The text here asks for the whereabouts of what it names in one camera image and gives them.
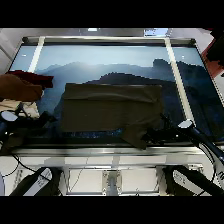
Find beige garment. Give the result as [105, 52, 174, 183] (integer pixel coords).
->
[0, 98, 41, 120]

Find silver frame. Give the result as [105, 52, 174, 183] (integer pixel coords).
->
[0, 35, 224, 197]

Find black cable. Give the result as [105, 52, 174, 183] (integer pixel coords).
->
[0, 152, 38, 178]

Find dark red garment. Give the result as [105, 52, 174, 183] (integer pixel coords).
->
[6, 69, 55, 90]

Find brown garment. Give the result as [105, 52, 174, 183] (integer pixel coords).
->
[0, 73, 45, 103]

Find olive brown T-shirt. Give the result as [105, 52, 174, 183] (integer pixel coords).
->
[59, 82, 165, 151]

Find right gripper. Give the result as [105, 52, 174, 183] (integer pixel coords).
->
[142, 126, 180, 145]

